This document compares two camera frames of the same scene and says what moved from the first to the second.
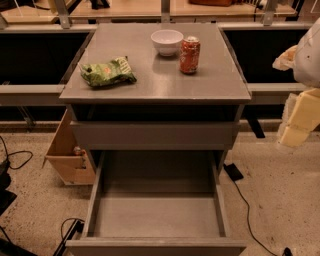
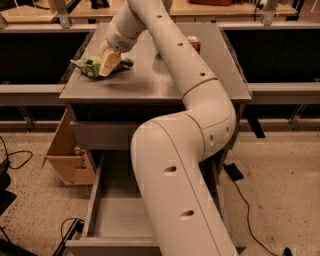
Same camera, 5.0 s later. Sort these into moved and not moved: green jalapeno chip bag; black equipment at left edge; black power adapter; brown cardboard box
Moved: green jalapeno chip bag
Not moved: brown cardboard box; black power adapter; black equipment at left edge
